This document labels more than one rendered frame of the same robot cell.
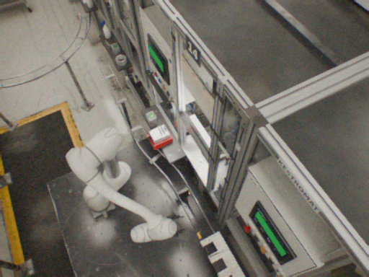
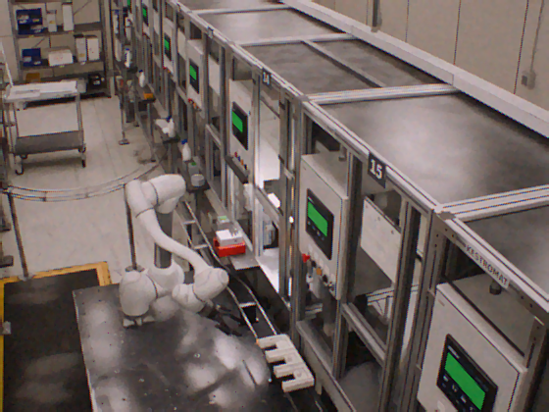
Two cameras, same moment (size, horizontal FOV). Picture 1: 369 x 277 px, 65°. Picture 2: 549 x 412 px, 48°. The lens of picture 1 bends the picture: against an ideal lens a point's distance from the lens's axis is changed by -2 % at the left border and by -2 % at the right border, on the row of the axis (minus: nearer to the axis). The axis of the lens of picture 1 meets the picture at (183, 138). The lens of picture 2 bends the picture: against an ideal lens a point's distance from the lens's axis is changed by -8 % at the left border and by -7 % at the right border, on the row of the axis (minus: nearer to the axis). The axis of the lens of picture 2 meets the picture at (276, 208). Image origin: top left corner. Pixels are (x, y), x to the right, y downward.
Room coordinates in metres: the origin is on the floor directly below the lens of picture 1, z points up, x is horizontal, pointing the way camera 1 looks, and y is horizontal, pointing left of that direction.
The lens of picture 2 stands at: (-2.09, -0.37, 2.90)
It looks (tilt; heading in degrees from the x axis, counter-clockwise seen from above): 28 degrees down; 5
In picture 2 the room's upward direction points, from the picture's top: 1 degrees clockwise
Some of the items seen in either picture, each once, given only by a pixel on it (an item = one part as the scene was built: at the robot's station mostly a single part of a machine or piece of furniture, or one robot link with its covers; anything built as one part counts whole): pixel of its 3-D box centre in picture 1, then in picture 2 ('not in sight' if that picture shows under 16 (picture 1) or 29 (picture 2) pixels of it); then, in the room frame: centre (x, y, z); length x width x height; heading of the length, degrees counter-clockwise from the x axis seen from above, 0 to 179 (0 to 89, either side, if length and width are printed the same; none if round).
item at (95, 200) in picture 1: (96, 195); (134, 290); (0.76, 0.65, 0.85); 0.18 x 0.16 x 0.22; 137
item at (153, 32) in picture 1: (175, 53); (260, 126); (1.35, 0.02, 1.60); 0.42 x 0.29 x 0.46; 25
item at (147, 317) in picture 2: (101, 204); (136, 314); (0.74, 0.65, 0.71); 0.22 x 0.18 x 0.06; 25
